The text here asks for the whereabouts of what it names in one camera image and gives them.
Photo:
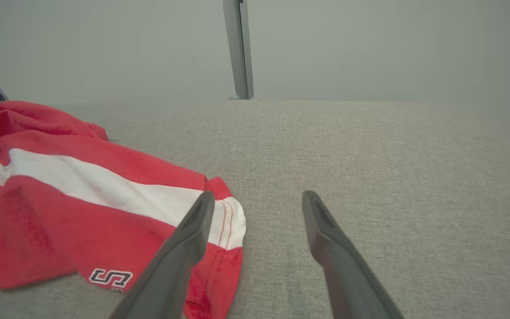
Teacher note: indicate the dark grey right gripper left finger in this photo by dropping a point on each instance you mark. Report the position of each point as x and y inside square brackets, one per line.
[171, 270]

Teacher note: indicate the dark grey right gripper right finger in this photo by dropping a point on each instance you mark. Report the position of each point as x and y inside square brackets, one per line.
[348, 270]

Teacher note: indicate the red shorts with white stripe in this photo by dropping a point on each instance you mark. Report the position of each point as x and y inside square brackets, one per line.
[60, 212]

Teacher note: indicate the grey fabric sofa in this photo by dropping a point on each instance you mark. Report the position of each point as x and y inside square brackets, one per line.
[370, 177]

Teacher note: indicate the grey metal post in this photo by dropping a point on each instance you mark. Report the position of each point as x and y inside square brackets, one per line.
[239, 48]

